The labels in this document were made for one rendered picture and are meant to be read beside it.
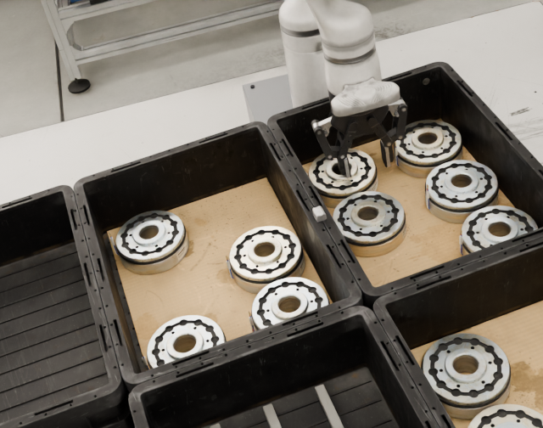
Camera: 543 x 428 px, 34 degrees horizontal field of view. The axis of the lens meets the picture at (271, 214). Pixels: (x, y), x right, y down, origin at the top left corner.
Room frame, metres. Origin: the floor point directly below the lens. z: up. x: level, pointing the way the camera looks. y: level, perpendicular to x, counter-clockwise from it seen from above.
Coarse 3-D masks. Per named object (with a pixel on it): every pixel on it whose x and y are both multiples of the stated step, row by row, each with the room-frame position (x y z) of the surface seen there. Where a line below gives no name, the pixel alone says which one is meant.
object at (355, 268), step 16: (432, 64) 1.13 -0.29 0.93; (448, 64) 1.12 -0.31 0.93; (384, 80) 1.11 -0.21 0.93; (400, 80) 1.11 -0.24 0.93; (464, 96) 1.04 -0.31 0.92; (288, 112) 1.08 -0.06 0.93; (304, 112) 1.08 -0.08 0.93; (480, 112) 0.99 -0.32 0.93; (272, 128) 1.05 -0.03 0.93; (496, 128) 0.95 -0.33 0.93; (288, 144) 1.01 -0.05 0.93; (512, 144) 0.91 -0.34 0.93; (288, 160) 0.97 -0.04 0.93; (528, 160) 0.87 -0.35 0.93; (304, 176) 0.93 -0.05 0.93; (336, 224) 0.82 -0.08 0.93; (336, 240) 0.80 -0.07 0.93; (512, 240) 0.74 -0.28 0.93; (528, 240) 0.73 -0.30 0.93; (352, 256) 0.76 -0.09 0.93; (464, 256) 0.72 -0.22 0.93; (480, 256) 0.72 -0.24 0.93; (352, 272) 0.74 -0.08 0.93; (432, 272) 0.71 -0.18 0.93; (368, 288) 0.71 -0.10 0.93; (384, 288) 0.70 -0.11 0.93; (400, 288) 0.70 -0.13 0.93; (368, 304) 0.70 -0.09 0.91
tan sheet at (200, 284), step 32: (224, 192) 1.05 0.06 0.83; (256, 192) 1.03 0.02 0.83; (192, 224) 0.99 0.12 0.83; (224, 224) 0.98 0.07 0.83; (256, 224) 0.96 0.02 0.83; (288, 224) 0.95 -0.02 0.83; (192, 256) 0.92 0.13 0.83; (224, 256) 0.91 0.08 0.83; (128, 288) 0.89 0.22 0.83; (160, 288) 0.87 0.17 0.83; (192, 288) 0.86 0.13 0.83; (224, 288) 0.85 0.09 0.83; (160, 320) 0.81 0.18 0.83; (224, 320) 0.79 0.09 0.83
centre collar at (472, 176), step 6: (450, 174) 0.94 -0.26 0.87; (456, 174) 0.94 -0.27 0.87; (462, 174) 0.94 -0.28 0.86; (468, 174) 0.93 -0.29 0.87; (474, 174) 0.93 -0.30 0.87; (450, 180) 0.93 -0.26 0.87; (474, 180) 0.92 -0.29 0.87; (450, 186) 0.92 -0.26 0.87; (468, 186) 0.91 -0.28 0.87; (474, 186) 0.91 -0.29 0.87; (456, 192) 0.90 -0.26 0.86; (462, 192) 0.90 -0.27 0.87; (468, 192) 0.90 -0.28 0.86
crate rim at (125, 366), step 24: (192, 144) 1.05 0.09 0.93; (120, 168) 1.03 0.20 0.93; (288, 168) 0.95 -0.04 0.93; (312, 216) 0.85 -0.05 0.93; (96, 240) 0.89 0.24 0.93; (96, 264) 0.84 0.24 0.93; (336, 264) 0.76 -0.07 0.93; (312, 312) 0.69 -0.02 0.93; (336, 312) 0.68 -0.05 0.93; (120, 336) 0.71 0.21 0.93; (240, 336) 0.67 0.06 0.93; (264, 336) 0.67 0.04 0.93; (120, 360) 0.68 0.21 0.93; (192, 360) 0.65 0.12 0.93
